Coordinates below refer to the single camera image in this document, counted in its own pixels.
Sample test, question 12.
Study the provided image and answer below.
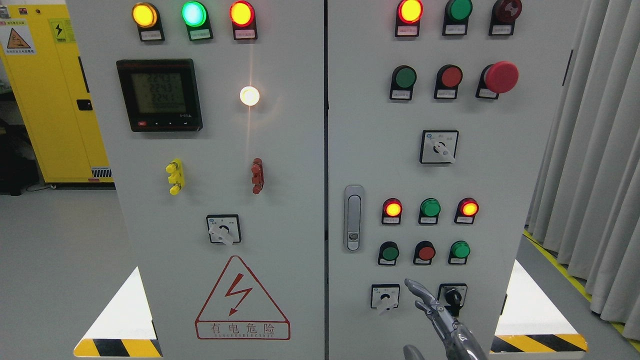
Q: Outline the green indicator light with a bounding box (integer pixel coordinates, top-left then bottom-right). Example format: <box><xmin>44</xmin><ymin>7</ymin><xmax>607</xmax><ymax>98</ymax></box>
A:
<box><xmin>181</xmin><ymin>0</ymin><xmax>213</xmax><ymax>41</ymax></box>
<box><xmin>442</xmin><ymin>0</ymin><xmax>473</xmax><ymax>36</ymax></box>
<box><xmin>417</xmin><ymin>197</ymin><xmax>442</xmax><ymax>225</ymax></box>

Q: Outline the red high voltage warning sticker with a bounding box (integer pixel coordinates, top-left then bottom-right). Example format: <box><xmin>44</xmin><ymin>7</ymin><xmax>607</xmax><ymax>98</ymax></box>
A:
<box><xmin>195</xmin><ymin>255</ymin><xmax>291</xmax><ymax>341</ymax></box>

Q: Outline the red terminal connector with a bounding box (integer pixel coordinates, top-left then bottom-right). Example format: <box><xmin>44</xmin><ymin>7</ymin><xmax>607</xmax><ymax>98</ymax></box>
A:
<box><xmin>250</xmin><ymin>158</ymin><xmax>265</xmax><ymax>195</ymax></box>

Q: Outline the red indicator light top right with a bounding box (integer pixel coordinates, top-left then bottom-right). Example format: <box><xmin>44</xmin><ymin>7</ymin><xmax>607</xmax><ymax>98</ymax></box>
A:
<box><xmin>394</xmin><ymin>0</ymin><xmax>425</xmax><ymax>38</ymax></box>

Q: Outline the lower right green button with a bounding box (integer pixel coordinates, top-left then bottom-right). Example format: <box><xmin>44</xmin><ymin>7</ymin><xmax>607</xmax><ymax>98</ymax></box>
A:
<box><xmin>447</xmin><ymin>240</ymin><xmax>471</xmax><ymax>265</ymax></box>

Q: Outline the black digital power meter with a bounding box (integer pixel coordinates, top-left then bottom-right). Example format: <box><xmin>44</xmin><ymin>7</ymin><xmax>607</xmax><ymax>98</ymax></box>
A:
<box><xmin>116</xmin><ymin>58</ymin><xmax>203</xmax><ymax>132</ymax></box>

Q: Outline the red indicator light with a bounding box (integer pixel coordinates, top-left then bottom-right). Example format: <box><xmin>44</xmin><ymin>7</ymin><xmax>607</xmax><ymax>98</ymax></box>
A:
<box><xmin>454</xmin><ymin>197</ymin><xmax>479</xmax><ymax>224</ymax></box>
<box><xmin>229</xmin><ymin>0</ymin><xmax>258</xmax><ymax>41</ymax></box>
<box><xmin>394</xmin><ymin>0</ymin><xmax>425</xmax><ymax>38</ymax></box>
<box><xmin>381</xmin><ymin>198</ymin><xmax>403</xmax><ymax>226</ymax></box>

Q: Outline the silver cabinet door handle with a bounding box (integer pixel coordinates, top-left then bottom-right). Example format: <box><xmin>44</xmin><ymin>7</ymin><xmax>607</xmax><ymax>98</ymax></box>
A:
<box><xmin>343</xmin><ymin>184</ymin><xmax>365</xmax><ymax>252</ymax></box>

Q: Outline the grey electrical control cabinet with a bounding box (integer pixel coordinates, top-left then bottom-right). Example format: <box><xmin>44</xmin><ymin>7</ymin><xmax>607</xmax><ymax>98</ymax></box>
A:
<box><xmin>67</xmin><ymin>0</ymin><xmax>588</xmax><ymax>360</ymax></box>

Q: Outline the lower middle green indicator light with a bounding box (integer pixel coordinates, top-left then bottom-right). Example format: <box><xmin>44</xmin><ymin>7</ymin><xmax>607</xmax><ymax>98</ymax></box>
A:
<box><xmin>417</xmin><ymin>197</ymin><xmax>442</xmax><ymax>225</ymax></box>

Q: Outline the upper red push button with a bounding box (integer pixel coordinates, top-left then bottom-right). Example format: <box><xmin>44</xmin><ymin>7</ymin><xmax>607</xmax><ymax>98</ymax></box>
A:
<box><xmin>433</xmin><ymin>64</ymin><xmax>463</xmax><ymax>100</ymax></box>

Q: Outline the upper right rotary selector switch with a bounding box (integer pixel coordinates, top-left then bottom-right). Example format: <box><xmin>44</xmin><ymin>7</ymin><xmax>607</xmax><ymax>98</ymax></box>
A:
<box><xmin>419</xmin><ymin>129</ymin><xmax>460</xmax><ymax>165</ymax></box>

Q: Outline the yellow terminal connector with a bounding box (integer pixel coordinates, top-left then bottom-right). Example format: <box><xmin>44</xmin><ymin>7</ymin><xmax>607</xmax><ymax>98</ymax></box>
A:
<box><xmin>165</xmin><ymin>158</ymin><xmax>185</xmax><ymax>196</ymax></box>

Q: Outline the yellow safety storage cabinet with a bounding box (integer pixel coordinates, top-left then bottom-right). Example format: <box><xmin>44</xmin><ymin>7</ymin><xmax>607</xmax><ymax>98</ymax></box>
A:
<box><xmin>0</xmin><ymin>4</ymin><xmax>113</xmax><ymax>184</ymax></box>

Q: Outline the lower red stop button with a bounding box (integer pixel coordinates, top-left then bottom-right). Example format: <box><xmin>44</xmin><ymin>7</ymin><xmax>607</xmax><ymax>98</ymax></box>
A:
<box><xmin>413</xmin><ymin>240</ymin><xmax>436</xmax><ymax>265</ymax></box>

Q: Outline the silver robotic hand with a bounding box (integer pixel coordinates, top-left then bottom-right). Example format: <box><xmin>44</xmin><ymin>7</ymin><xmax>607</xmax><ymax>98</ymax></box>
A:
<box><xmin>404</xmin><ymin>278</ymin><xmax>488</xmax><ymax>360</ymax></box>

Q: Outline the lower green start button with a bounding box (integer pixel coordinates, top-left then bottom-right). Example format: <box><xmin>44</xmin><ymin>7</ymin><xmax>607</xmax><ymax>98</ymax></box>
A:
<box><xmin>377</xmin><ymin>241</ymin><xmax>400</xmax><ymax>266</ymax></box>

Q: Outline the yellow indicator light top left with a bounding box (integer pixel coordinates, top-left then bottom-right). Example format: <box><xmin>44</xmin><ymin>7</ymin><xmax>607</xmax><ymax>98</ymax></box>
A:
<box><xmin>131</xmin><ymin>2</ymin><xmax>165</xmax><ymax>42</ymax></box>

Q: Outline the upper green push button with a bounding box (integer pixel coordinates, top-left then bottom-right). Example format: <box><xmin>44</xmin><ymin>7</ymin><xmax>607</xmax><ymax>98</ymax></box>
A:
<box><xmin>389</xmin><ymin>64</ymin><xmax>418</xmax><ymax>101</ymax></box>

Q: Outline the lower right red indicator light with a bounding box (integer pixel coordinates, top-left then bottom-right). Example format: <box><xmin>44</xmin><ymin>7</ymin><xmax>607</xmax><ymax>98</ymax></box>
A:
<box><xmin>454</xmin><ymin>197</ymin><xmax>479</xmax><ymax>224</ymax></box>

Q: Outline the left panel rotary selector switch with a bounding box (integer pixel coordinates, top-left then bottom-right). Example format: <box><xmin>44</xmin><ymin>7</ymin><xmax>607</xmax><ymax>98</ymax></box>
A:
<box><xmin>205</xmin><ymin>214</ymin><xmax>242</xmax><ymax>245</ymax></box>

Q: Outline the green indicator light top right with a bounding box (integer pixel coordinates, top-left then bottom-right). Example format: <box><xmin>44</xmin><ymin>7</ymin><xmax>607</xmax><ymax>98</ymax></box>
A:
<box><xmin>442</xmin><ymin>0</ymin><xmax>473</xmax><ymax>36</ymax></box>

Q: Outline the red mushroom emergency stop button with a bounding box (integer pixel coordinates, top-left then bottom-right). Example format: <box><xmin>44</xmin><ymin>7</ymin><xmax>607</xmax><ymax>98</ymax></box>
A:
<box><xmin>475</xmin><ymin>61</ymin><xmax>520</xmax><ymax>100</ymax></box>

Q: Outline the white lit indicator light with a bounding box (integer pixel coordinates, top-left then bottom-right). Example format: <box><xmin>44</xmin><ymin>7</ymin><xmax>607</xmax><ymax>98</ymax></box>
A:
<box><xmin>238</xmin><ymin>86</ymin><xmax>261</xmax><ymax>107</ymax></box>

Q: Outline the black key selector switch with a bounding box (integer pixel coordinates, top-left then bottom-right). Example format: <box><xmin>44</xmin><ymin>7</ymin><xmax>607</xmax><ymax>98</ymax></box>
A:
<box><xmin>438</xmin><ymin>283</ymin><xmax>468</xmax><ymax>318</ymax></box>

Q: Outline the dark red buzzer top right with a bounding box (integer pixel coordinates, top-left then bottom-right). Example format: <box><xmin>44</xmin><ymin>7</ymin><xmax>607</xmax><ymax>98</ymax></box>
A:
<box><xmin>488</xmin><ymin>0</ymin><xmax>522</xmax><ymax>36</ymax></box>

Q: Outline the green indicator light top left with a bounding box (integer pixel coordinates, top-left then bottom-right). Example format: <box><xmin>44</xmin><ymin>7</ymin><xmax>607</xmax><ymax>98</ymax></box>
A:
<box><xmin>181</xmin><ymin>0</ymin><xmax>213</xmax><ymax>41</ymax></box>

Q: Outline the grey curtain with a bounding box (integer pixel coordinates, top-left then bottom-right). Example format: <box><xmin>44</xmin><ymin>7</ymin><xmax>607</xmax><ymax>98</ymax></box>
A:
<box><xmin>528</xmin><ymin>0</ymin><xmax>640</xmax><ymax>340</ymax></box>

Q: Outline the bottom white rotary selector switch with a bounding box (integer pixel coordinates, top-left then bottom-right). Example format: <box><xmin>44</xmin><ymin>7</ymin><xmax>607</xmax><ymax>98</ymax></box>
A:
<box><xmin>370</xmin><ymin>284</ymin><xmax>400</xmax><ymax>315</ymax></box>

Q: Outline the lower left red indicator light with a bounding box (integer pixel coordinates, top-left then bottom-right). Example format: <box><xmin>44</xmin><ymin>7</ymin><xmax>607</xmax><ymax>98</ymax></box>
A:
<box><xmin>381</xmin><ymin>198</ymin><xmax>403</xmax><ymax>226</ymax></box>

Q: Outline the red indicator light top left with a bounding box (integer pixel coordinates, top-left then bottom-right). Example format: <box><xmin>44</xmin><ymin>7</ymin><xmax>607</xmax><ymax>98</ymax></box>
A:
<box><xmin>229</xmin><ymin>0</ymin><xmax>258</xmax><ymax>41</ymax></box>

